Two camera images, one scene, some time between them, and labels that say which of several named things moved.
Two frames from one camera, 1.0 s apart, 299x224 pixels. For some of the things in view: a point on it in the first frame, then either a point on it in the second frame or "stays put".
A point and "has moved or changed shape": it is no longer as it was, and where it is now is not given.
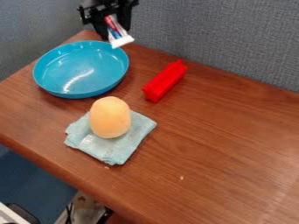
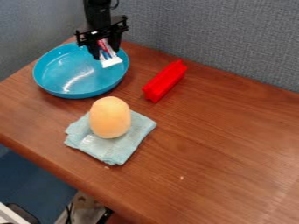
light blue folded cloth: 113,150 stays put
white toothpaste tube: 117,33 has moved or changed shape
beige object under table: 85,210 stays put
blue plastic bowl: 79,69 stays put
